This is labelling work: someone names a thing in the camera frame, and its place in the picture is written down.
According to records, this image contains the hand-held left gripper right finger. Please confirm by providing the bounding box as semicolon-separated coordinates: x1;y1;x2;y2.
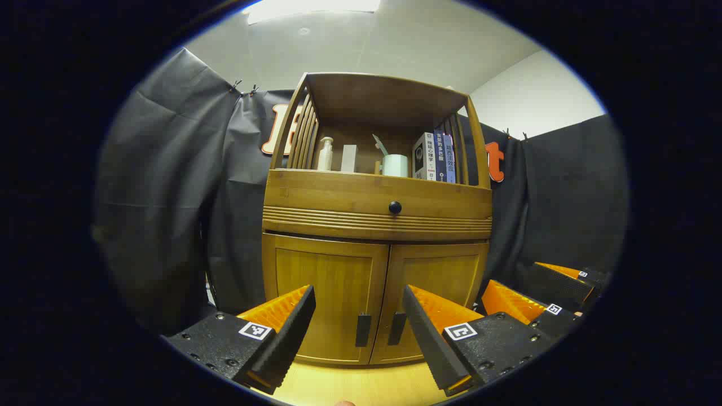
402;285;556;397

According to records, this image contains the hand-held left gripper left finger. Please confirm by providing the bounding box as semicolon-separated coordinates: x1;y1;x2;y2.
161;285;316;395

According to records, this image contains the wooden cabinet door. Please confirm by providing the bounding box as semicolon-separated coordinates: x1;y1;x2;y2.
265;233;389;365
371;242;490;364

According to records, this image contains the wooden double-door shoe cabinet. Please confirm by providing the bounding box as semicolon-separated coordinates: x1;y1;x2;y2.
261;72;493;367

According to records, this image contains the wooden drawer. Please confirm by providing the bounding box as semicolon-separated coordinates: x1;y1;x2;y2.
263;168;493;240

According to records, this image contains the light blue book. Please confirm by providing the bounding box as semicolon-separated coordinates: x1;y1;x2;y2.
443;133;457;184

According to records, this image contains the dark blue book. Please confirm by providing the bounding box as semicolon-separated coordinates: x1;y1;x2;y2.
433;130;447;183

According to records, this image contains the white cup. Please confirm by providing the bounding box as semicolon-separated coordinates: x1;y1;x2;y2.
382;154;409;178

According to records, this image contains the white book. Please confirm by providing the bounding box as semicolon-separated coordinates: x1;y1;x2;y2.
413;132;436;181

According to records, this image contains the ceiling light panel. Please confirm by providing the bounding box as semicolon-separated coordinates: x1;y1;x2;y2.
243;0;382;26

